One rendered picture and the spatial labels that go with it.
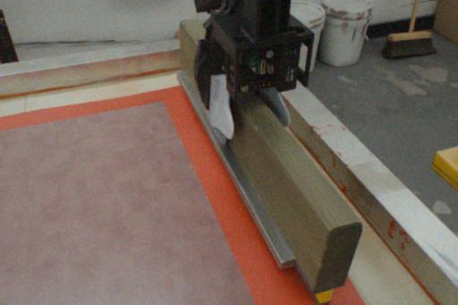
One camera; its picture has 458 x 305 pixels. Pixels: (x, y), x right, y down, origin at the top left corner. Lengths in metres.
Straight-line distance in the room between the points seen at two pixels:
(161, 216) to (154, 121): 0.17
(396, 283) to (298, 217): 0.12
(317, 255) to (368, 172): 0.15
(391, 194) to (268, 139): 0.14
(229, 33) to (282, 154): 0.11
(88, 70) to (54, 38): 1.87
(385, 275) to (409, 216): 0.06
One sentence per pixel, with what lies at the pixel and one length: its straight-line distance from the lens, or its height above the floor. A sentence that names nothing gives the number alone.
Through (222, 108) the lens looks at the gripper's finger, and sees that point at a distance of 0.43.
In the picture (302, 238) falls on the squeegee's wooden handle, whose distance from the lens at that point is 0.35.
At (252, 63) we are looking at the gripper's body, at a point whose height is 1.12.
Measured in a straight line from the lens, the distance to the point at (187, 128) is 0.57.
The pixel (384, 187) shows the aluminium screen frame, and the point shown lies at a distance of 0.45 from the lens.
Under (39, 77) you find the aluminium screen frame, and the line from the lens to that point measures 0.68.
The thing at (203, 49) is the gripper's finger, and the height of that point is 1.11.
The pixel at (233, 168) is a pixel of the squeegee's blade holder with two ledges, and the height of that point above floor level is 0.99.
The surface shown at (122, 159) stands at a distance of 0.53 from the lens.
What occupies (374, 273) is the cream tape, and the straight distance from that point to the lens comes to 0.42.
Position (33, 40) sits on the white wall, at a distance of 2.55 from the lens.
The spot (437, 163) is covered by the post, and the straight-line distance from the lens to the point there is 0.58.
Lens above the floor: 1.28
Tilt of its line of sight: 37 degrees down
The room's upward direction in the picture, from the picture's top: straight up
